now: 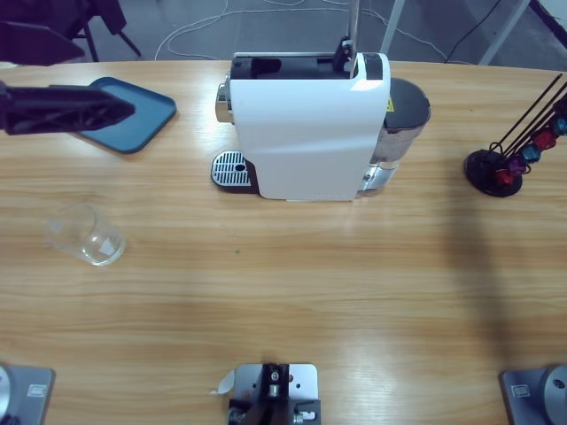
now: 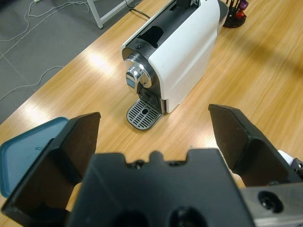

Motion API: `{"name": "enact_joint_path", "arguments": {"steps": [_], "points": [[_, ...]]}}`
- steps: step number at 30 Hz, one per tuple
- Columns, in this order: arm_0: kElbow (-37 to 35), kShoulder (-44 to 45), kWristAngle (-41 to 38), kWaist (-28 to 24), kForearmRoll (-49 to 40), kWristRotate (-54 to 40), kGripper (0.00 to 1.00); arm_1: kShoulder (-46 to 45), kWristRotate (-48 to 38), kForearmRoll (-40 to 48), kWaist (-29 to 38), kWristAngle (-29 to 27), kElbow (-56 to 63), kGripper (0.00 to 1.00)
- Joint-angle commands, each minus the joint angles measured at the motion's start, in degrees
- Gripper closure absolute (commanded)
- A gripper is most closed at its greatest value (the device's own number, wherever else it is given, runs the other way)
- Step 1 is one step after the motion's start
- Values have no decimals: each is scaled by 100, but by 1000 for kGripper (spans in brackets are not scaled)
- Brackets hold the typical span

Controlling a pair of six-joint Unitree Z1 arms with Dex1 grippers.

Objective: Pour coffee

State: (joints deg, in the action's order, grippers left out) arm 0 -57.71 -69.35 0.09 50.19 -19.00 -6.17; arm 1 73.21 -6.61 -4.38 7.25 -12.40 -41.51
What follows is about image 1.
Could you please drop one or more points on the dark teal coffee capsule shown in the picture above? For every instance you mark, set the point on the dark teal coffee capsule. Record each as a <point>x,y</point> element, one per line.
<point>561,124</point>

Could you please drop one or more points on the silver coffee machine lever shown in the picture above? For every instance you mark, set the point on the silver coffee machine lever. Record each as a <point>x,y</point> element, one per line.
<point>354,22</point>

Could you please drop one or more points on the white capsule coffee machine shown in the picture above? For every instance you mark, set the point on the white capsule coffee machine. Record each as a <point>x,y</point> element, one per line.
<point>310,141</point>

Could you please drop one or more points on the grey metal mounting plate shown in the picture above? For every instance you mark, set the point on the grey metal mounting plate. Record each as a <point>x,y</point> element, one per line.
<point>303,380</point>

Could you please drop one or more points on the white frame leg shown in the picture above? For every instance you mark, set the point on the white frame leg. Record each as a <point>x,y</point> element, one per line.
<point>392,26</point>
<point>505,31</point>

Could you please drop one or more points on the purple coffee capsule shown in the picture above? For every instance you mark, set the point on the purple coffee capsule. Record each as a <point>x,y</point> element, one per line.
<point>516,166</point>

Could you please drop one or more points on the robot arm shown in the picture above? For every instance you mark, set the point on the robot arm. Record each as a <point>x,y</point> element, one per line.
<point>531,394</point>
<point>26,394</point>

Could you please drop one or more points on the clear glass cup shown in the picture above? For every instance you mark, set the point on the clear glass cup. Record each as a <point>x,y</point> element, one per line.
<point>86,234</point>

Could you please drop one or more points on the red coffee capsule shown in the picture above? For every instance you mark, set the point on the red coffee capsule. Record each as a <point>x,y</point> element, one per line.
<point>504,178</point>
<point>545,139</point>

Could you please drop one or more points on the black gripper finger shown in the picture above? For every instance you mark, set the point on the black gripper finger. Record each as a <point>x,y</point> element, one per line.
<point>35,44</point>
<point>57,110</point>

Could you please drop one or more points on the white paper tag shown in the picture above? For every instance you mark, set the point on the white paper tag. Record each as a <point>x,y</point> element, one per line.
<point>223,384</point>

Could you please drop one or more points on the blue plastic tray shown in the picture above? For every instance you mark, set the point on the blue plastic tray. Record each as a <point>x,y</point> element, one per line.
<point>153,110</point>

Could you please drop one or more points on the black drip tray metal grille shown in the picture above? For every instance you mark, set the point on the black drip tray metal grille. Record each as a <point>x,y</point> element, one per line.
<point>230,170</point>

